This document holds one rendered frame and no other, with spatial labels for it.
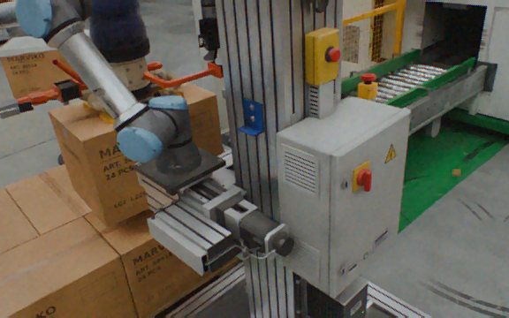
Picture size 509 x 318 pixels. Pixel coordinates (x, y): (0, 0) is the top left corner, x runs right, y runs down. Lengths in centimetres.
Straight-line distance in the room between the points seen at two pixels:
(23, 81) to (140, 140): 255
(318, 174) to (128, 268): 113
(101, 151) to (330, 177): 96
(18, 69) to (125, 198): 203
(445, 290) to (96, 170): 178
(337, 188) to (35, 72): 292
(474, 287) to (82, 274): 188
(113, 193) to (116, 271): 34
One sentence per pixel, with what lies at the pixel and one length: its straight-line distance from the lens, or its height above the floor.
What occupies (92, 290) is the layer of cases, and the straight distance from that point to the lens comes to 198.
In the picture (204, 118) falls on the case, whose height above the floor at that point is 98.
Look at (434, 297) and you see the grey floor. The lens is 248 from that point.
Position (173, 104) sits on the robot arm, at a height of 126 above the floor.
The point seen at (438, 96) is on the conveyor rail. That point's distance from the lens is 324.
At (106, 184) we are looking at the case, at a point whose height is 86.
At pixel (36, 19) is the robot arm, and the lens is 130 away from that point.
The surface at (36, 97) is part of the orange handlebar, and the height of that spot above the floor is 121.
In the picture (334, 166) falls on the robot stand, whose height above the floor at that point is 120.
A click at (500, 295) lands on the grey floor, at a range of 259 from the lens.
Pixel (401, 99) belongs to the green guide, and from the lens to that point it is 305.
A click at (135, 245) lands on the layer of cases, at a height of 54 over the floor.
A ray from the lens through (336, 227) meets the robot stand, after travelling 117.
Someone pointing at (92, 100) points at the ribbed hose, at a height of 116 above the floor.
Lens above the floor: 174
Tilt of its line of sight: 29 degrees down
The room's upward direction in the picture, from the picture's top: 5 degrees counter-clockwise
